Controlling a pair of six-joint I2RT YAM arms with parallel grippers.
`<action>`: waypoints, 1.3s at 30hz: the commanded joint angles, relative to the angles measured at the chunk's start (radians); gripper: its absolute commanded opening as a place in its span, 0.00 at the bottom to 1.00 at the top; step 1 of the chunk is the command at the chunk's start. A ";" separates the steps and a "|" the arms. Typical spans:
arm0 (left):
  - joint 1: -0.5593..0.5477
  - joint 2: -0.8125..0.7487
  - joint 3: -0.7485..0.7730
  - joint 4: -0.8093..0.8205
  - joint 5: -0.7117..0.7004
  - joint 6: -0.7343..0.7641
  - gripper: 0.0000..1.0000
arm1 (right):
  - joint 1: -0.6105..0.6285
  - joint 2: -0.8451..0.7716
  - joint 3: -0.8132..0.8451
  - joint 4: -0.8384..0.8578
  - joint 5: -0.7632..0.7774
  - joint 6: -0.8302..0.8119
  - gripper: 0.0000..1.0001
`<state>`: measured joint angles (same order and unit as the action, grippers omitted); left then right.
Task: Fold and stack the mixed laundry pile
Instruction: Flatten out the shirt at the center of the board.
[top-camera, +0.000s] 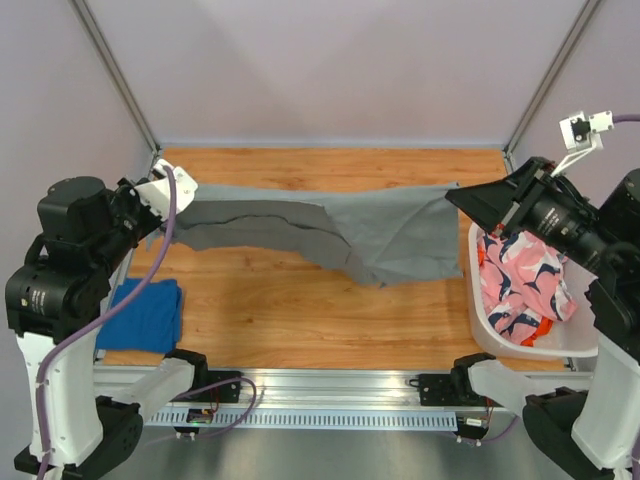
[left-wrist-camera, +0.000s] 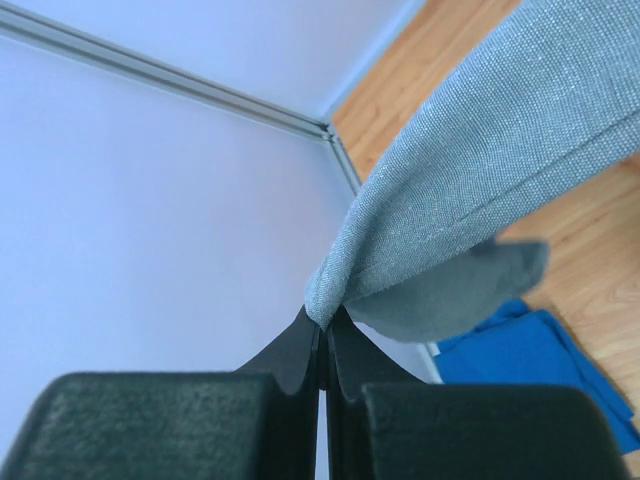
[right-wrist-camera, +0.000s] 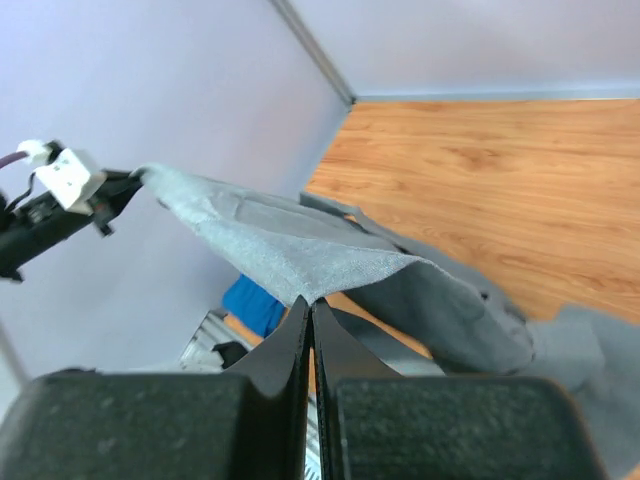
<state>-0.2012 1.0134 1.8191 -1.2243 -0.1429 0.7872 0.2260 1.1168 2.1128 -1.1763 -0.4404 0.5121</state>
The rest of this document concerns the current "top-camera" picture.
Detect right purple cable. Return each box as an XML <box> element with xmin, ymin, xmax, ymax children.
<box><xmin>452</xmin><ymin>113</ymin><xmax>640</xmax><ymax>445</ymax></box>

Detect aluminium front rail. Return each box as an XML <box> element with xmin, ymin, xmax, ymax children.
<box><xmin>92</xmin><ymin>363</ymin><xmax>601</xmax><ymax>414</ymax></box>

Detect grey shirt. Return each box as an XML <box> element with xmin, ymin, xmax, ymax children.
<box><xmin>172</xmin><ymin>184</ymin><xmax>461</xmax><ymax>286</ymax></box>

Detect aluminium frame post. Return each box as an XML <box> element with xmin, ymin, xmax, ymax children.
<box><xmin>502</xmin><ymin>0</ymin><xmax>604</xmax><ymax>159</ymax></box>
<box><xmin>68</xmin><ymin>0</ymin><xmax>161</xmax><ymax>156</ymax></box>

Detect blue t-shirt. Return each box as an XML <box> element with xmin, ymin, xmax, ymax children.
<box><xmin>96</xmin><ymin>279</ymin><xmax>183</xmax><ymax>354</ymax></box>

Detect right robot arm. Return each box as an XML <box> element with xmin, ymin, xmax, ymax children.
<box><xmin>445</xmin><ymin>157</ymin><xmax>639</xmax><ymax>479</ymax></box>

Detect white laundry basket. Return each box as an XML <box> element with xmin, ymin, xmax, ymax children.
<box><xmin>466</xmin><ymin>224</ymin><xmax>598</xmax><ymax>360</ymax></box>

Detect slotted cable duct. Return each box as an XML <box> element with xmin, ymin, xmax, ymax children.
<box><xmin>147</xmin><ymin>407</ymin><xmax>458</xmax><ymax>432</ymax></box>

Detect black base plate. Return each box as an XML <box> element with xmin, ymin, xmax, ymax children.
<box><xmin>174</xmin><ymin>370</ymin><xmax>242</xmax><ymax>404</ymax></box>
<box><xmin>409</xmin><ymin>372</ymin><xmax>500</xmax><ymax>407</ymax></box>

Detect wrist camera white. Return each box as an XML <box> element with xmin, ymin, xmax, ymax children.
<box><xmin>134</xmin><ymin>158</ymin><xmax>199</xmax><ymax>221</ymax></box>
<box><xmin>551</xmin><ymin>111</ymin><xmax>614</xmax><ymax>177</ymax></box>

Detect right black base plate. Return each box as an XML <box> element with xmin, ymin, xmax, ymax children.
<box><xmin>409</xmin><ymin>372</ymin><xmax>500</xmax><ymax>407</ymax></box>

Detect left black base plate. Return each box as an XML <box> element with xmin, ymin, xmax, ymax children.
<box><xmin>174</xmin><ymin>370</ymin><xmax>242</xmax><ymax>404</ymax></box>

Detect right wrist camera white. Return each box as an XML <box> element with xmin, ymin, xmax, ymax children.
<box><xmin>551</xmin><ymin>111</ymin><xmax>614</xmax><ymax>177</ymax></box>

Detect pink patterned garment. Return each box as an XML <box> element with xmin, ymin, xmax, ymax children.
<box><xmin>477</xmin><ymin>231</ymin><xmax>578</xmax><ymax>346</ymax></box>

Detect right aluminium frame post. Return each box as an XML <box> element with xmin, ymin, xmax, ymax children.
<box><xmin>502</xmin><ymin>0</ymin><xmax>604</xmax><ymax>159</ymax></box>

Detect left aluminium frame post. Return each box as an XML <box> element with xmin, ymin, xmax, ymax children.
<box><xmin>68</xmin><ymin>0</ymin><xmax>161</xmax><ymax>156</ymax></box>

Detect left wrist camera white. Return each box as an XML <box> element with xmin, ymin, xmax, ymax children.
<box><xmin>134</xmin><ymin>158</ymin><xmax>199</xmax><ymax>221</ymax></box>

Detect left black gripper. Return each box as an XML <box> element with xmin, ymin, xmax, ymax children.
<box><xmin>95</xmin><ymin>171</ymin><xmax>173</xmax><ymax>270</ymax></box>

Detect orange garment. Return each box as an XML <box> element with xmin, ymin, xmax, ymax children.
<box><xmin>520</xmin><ymin>317</ymin><xmax>553</xmax><ymax>347</ymax></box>

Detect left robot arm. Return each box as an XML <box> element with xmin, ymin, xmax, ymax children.
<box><xmin>5</xmin><ymin>176</ymin><xmax>210</xmax><ymax>479</ymax></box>

